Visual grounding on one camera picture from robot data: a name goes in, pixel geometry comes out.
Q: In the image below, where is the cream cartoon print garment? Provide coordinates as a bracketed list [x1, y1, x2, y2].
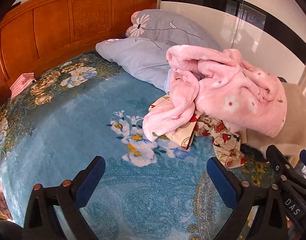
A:
[148, 94, 246, 168]

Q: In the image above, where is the blue floral plush blanket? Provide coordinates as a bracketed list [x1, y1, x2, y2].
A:
[0, 50, 280, 240]

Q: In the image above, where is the light blue cloth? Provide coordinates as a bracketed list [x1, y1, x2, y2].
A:
[165, 69, 178, 94]

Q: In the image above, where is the glossy white and black wardrobe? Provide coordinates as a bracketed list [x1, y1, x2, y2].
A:
[159, 0, 306, 98]

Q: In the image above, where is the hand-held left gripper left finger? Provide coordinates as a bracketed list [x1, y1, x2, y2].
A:
[22, 156, 106, 240]

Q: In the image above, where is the beige knit sweater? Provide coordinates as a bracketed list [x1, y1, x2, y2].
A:
[243, 82, 306, 160]

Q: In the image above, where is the grey-blue floral pillow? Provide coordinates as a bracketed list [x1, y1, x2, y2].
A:
[95, 37, 178, 93]
[125, 9, 222, 53]

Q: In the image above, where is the pink fleece floral garment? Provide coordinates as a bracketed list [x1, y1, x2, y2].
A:
[142, 44, 287, 142]

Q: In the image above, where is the carved wooden headboard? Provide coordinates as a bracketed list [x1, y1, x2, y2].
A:
[0, 0, 158, 105]

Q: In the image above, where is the red checkered cloth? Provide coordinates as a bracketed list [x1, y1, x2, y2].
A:
[10, 73, 36, 98]

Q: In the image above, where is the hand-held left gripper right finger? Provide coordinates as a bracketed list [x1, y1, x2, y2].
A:
[206, 157, 288, 240]

